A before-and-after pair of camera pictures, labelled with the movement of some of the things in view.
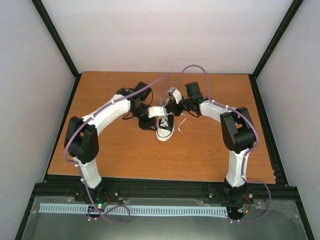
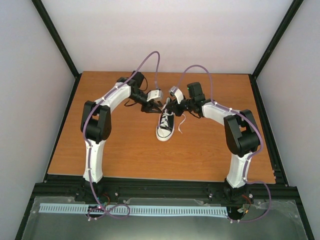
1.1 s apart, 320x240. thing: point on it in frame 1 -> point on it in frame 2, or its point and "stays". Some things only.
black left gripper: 145,124 -> 150,105
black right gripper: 175,110 stays
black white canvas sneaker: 165,128 stays
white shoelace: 164,122 stays
